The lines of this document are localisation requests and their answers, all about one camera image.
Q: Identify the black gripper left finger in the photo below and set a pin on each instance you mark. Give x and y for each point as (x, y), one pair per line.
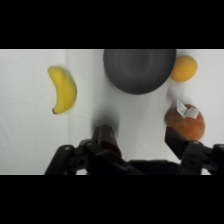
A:
(71, 160)

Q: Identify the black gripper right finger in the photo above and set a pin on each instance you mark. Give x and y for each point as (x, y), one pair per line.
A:
(196, 156)

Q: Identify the yellow lemon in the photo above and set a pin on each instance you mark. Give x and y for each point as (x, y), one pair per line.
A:
(184, 68)

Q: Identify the yellow banana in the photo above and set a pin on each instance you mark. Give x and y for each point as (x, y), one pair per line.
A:
(64, 89)

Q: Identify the grey bowl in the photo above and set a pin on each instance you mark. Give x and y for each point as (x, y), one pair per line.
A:
(140, 70)

